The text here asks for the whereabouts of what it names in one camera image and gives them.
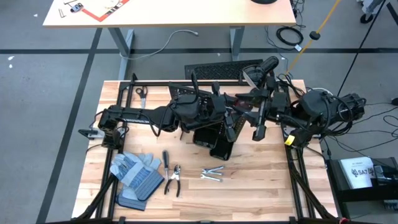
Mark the small grey device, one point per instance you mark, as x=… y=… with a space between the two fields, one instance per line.
x=76 y=7

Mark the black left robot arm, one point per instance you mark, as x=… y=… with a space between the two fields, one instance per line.
x=136 y=117

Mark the black gooseneck desk lamp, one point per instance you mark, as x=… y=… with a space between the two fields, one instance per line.
x=255 y=76

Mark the wheeled equipment cart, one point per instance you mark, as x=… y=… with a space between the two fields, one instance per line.
x=368 y=17

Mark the wide black pegboard bin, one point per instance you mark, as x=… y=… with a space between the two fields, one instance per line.
x=222 y=151

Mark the grey blue work glove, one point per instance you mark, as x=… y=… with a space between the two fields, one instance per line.
x=136 y=177
x=130 y=202

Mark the black metal peg board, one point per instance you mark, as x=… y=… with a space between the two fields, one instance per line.
x=183 y=90

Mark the black keyboard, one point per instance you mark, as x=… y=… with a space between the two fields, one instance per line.
x=217 y=70

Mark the light wood table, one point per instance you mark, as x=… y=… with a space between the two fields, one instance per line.
x=186 y=14

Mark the thin black pole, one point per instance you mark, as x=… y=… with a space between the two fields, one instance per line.
x=362 y=48

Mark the white booklet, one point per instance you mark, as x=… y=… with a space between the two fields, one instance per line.
x=356 y=172

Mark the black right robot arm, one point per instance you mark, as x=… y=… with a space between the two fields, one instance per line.
x=314 y=107

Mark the black equipment case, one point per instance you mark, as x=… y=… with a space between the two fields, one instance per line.
x=357 y=194

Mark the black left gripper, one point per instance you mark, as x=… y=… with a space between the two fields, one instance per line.
x=214 y=109

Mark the tapered black pegboard bin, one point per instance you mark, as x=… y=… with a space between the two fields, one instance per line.
x=205 y=138

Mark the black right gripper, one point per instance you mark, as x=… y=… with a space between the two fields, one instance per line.
x=278 y=105

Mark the red bordered white mat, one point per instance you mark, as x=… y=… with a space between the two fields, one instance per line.
x=102 y=7

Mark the grey metal clamp bracket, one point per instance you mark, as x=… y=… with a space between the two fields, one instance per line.
x=90 y=133

